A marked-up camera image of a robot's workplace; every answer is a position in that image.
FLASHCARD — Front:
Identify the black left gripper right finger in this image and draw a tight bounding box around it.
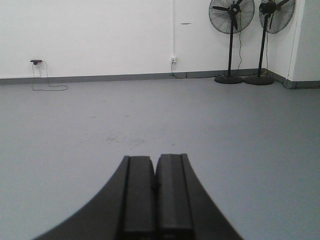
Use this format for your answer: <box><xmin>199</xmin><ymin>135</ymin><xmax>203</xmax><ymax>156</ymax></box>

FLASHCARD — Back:
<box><xmin>156</xmin><ymin>153</ymin><xmax>242</xmax><ymax>240</ymax></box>

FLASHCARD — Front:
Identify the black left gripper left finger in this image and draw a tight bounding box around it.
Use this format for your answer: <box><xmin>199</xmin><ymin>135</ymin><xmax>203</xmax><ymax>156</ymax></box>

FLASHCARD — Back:
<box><xmin>37</xmin><ymin>156</ymin><xmax>156</xmax><ymax>240</ymax></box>

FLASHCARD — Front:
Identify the white wall power socket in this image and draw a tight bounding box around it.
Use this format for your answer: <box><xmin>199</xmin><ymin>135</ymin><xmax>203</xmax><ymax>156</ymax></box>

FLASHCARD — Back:
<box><xmin>171</xmin><ymin>56</ymin><xmax>177</xmax><ymax>63</ymax></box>

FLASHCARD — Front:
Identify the black charger device on wall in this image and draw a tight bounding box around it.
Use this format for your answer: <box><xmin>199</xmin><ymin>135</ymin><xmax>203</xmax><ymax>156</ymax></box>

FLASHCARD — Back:
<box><xmin>30</xmin><ymin>59</ymin><xmax>43</xmax><ymax>68</ymax></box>

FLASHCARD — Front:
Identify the black pedestal fan left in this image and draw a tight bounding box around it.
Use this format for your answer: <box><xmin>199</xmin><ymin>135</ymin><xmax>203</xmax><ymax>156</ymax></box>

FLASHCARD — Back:
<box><xmin>208</xmin><ymin>0</ymin><xmax>255</xmax><ymax>85</ymax></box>

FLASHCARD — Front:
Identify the black pedestal fan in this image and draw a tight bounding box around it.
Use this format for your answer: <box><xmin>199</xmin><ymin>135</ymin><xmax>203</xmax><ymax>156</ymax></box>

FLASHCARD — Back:
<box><xmin>244</xmin><ymin>0</ymin><xmax>296</xmax><ymax>86</ymax></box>
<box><xmin>208</xmin><ymin>0</ymin><xmax>255</xmax><ymax>85</ymax></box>

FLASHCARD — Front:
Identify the black pedestal fan right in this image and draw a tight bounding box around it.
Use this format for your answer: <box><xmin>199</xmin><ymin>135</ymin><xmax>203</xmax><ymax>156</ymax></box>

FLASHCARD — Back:
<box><xmin>244</xmin><ymin>0</ymin><xmax>296</xmax><ymax>86</ymax></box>

